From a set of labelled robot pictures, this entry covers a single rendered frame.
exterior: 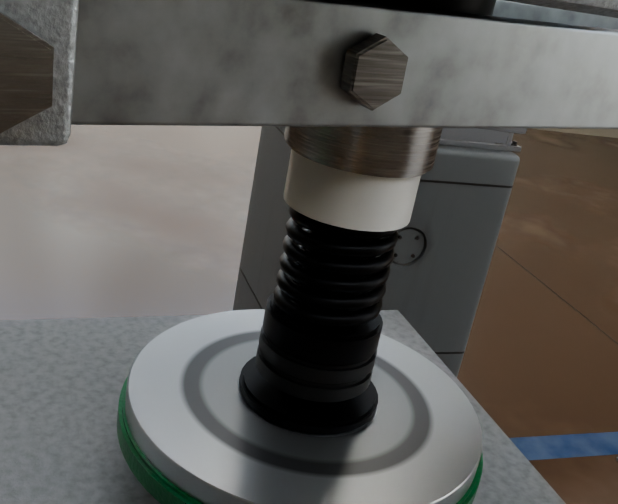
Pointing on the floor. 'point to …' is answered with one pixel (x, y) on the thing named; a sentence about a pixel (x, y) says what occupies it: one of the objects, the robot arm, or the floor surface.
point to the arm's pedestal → (457, 323)
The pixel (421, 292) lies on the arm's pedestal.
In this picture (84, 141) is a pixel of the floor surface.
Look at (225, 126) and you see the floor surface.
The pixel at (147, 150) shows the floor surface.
